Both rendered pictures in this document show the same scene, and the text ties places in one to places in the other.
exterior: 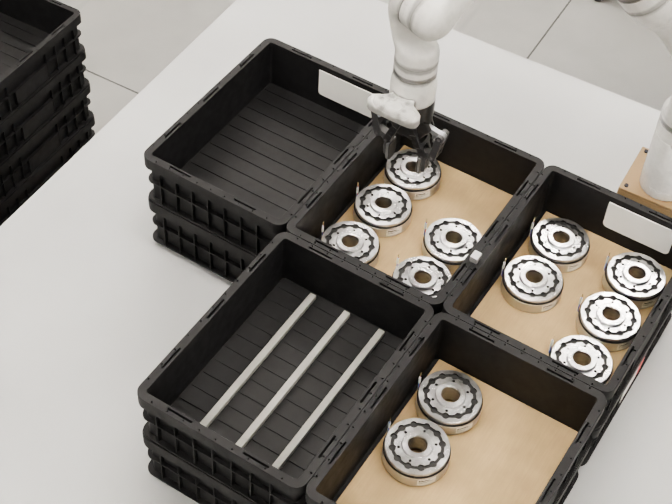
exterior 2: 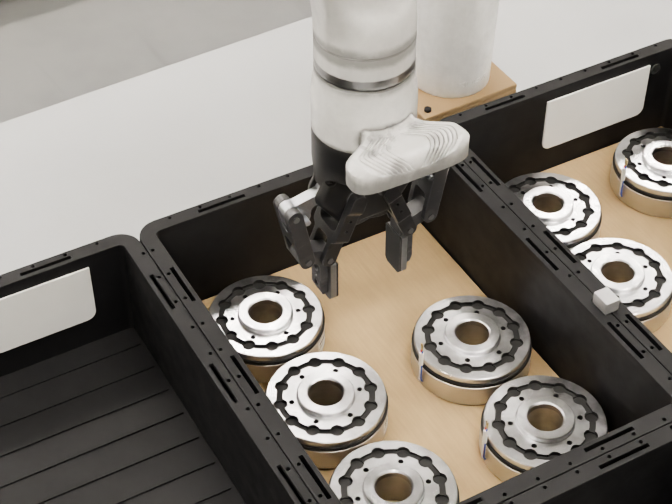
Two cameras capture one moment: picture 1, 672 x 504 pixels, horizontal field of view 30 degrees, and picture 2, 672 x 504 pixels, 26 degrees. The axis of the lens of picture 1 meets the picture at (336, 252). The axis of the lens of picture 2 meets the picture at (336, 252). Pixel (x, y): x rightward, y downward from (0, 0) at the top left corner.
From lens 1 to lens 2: 1.44 m
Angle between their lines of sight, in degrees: 40
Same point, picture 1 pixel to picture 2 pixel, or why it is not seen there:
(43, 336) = not seen: outside the picture
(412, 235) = (401, 398)
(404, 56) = (383, 29)
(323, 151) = (96, 436)
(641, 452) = not seen: outside the picture
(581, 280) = (622, 232)
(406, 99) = (401, 122)
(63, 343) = not seen: outside the picture
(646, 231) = (608, 101)
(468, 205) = (377, 292)
